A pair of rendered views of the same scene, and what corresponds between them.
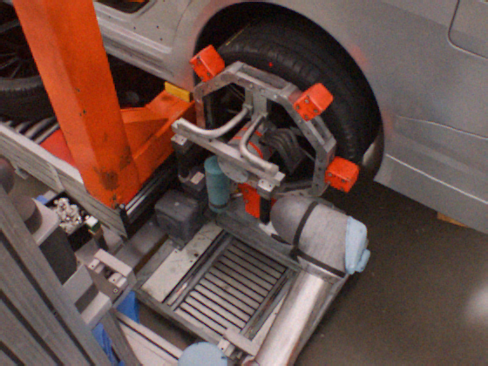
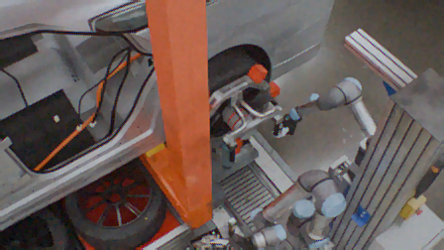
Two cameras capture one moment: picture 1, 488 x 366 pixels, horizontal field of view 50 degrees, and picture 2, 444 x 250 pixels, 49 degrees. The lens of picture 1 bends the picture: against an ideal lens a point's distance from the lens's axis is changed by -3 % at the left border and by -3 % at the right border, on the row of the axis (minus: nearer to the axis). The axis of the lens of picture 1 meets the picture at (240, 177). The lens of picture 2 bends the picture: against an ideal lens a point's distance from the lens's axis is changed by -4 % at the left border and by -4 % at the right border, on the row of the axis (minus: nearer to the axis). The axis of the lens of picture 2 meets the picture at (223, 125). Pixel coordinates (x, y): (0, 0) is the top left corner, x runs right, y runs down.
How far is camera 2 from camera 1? 2.26 m
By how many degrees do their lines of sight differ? 41
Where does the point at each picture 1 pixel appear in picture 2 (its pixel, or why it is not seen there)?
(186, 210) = (215, 187)
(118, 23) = (106, 152)
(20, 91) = not seen: outside the picture
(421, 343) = (309, 125)
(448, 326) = not seen: hidden behind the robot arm
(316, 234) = (349, 91)
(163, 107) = (162, 162)
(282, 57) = (232, 70)
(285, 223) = (340, 99)
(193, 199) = not seen: hidden behind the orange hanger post
